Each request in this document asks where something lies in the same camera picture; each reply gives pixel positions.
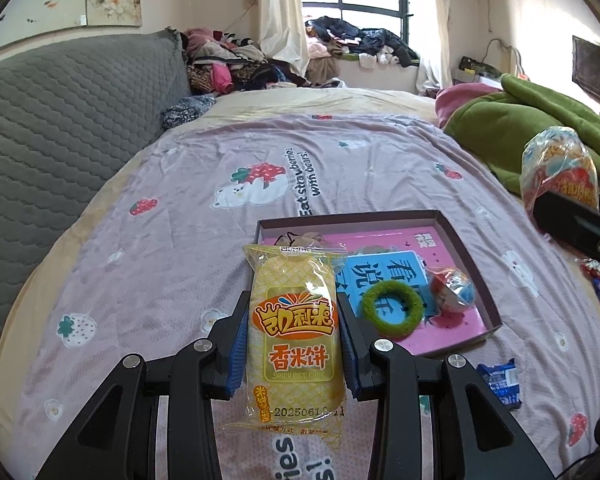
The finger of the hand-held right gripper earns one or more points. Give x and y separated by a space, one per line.
575 222

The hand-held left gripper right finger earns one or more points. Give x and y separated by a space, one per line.
350 360

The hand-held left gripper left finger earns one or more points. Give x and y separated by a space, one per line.
237 355

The red toy egg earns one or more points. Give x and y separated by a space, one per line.
555 165

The yellow rice cracker packet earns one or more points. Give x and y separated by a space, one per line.
295 320

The beige cloth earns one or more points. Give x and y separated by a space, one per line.
310 239

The dark brown shallow box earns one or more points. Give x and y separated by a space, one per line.
360 222

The pink book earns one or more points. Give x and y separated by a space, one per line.
445 332

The blue wrapped toy egg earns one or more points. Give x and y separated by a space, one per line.
455 290

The strawberry printed bedsheet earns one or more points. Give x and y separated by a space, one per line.
180 240

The green blanket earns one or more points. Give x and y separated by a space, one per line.
495 120

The blue cookie packet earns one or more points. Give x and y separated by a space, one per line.
502 382

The pink blanket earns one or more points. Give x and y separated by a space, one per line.
455 100

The black power strip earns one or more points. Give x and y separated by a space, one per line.
477 66

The cream curtain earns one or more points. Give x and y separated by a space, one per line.
280 15
437 20

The dark floral cloth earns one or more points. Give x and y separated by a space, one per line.
185 110

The dark clothes on windowsill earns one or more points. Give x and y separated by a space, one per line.
360 37

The pile of mixed clothes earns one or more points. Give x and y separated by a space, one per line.
220 67

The grey quilted headboard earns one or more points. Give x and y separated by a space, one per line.
55 125

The wall-mounted television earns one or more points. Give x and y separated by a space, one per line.
597 75

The floral wall picture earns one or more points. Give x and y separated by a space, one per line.
110 0

